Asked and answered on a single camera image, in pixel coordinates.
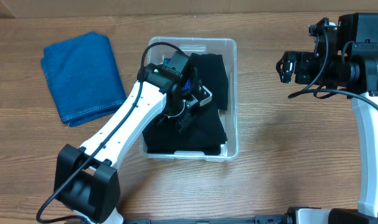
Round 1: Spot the blue denim cloth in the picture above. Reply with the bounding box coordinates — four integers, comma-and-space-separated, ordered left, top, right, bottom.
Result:
40, 32, 126, 127

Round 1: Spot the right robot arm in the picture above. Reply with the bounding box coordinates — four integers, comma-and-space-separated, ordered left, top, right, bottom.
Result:
276, 12, 378, 223

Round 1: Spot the blue green sequin garment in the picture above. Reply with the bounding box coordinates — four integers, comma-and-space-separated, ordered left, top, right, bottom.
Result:
163, 54, 197, 91

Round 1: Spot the black cloth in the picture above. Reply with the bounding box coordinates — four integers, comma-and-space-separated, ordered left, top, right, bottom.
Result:
143, 102, 227, 154

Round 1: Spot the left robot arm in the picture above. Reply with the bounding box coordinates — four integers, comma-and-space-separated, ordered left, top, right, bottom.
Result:
54, 51, 212, 223

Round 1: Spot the black garment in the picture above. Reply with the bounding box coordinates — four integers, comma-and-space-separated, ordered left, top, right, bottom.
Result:
202, 144, 225, 156
191, 53, 229, 110

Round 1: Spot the clear plastic storage bin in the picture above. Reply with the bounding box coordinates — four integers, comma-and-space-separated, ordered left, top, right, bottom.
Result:
139, 36, 239, 162

